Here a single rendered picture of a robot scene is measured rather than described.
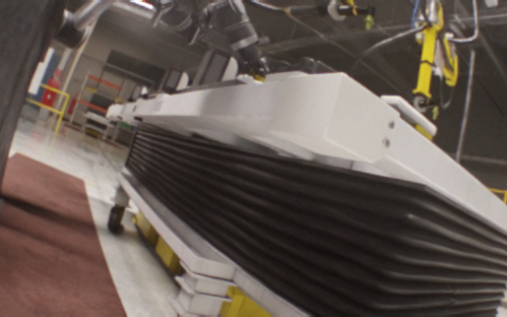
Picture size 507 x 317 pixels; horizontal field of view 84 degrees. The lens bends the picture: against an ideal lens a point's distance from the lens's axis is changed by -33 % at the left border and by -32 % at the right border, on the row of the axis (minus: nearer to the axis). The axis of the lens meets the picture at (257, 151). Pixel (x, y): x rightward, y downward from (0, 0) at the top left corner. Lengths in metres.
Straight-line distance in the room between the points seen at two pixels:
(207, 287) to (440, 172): 0.74
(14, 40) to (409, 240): 0.78
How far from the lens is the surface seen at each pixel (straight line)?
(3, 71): 0.57
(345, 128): 0.49
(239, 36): 1.41
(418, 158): 0.63
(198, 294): 1.11
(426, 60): 2.12
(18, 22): 0.58
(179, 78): 1.63
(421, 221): 0.75
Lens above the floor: 0.68
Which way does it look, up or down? 4 degrees up
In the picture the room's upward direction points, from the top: 19 degrees clockwise
